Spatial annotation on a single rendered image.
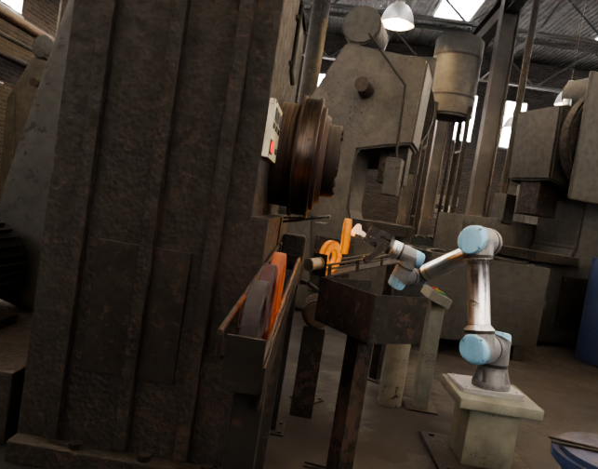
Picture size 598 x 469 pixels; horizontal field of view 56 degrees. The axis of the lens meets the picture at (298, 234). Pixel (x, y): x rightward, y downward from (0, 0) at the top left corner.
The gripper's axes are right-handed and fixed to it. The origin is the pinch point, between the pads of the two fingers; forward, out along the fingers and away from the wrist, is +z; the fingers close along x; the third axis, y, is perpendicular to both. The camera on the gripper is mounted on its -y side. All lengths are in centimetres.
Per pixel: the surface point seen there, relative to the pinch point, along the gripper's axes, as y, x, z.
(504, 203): 94, -324, -146
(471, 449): -57, 26, -79
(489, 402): -36, 32, -75
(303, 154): 18, 49, 28
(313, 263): -19.5, -8.7, 6.9
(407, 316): -15, 87, -22
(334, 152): 24, 41, 19
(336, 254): -12.0, -25.7, -1.3
